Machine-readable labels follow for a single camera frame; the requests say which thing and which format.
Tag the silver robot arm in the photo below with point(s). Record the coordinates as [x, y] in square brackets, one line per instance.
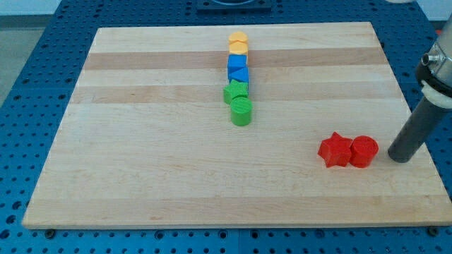
[434, 70]

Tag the green cylinder block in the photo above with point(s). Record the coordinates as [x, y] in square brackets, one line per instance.
[241, 111]

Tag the green star block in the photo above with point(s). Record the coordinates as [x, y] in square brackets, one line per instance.
[234, 90]

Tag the blue triangle block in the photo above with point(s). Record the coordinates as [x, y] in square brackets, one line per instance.
[241, 75]

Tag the wooden board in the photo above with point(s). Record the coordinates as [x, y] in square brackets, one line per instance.
[146, 141]

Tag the blue cube block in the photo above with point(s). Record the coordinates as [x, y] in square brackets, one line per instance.
[236, 62]

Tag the yellow hexagon block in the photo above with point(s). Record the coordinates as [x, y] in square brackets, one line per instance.
[238, 48]

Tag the yellow cylinder block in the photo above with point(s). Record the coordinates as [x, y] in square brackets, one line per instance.
[238, 36]

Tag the red star block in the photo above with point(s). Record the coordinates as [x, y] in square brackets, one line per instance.
[336, 150]

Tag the red cylinder block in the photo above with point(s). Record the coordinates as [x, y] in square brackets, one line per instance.
[364, 149]

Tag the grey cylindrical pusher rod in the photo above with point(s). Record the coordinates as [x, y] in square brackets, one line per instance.
[421, 123]

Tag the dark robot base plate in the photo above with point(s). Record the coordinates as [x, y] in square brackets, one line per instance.
[207, 6]

